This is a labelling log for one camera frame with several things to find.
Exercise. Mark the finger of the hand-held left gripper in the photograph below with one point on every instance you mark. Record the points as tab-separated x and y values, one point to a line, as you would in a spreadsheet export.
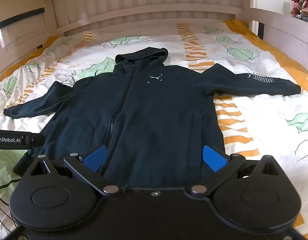
36	139

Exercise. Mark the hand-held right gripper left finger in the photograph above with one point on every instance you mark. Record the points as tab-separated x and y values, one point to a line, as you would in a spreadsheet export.
94	158

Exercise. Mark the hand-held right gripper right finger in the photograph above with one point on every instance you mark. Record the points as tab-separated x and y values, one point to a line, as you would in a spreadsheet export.
215	158

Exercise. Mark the dark navy hooded jacket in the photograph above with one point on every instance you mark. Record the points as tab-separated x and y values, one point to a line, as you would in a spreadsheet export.
149	120

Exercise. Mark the colourful pile of clothes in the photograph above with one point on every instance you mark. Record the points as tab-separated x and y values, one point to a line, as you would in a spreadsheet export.
304	5

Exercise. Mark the leaf print duvet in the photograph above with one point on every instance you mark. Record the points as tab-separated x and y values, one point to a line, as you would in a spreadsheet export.
256	120

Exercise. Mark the black metal post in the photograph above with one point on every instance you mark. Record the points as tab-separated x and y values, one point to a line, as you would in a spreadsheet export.
261	30

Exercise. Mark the light wooden bed frame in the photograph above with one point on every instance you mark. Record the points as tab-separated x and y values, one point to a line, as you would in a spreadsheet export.
144	2

